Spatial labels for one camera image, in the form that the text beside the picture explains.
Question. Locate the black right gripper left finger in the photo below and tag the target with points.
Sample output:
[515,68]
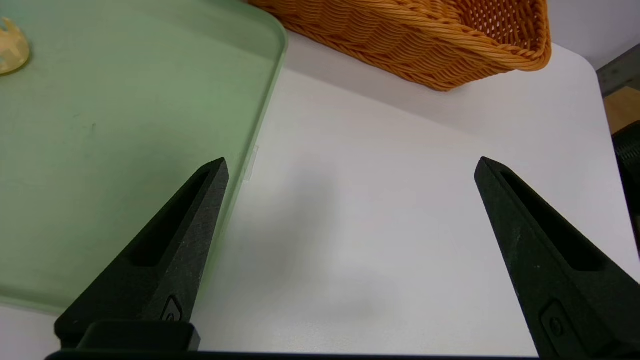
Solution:
[170,270]

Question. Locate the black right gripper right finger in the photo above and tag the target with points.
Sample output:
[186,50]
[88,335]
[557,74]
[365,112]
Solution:
[550,280]

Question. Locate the light green plastic tray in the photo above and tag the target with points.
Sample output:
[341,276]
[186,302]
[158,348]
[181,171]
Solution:
[100,125]

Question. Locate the orange wicker basket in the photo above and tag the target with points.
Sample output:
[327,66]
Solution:
[400,40]

